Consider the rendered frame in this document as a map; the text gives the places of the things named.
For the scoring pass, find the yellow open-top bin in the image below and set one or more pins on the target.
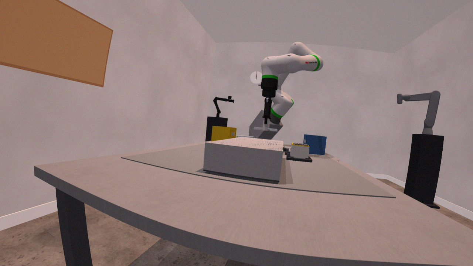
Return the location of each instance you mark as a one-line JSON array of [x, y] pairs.
[[221, 133]]

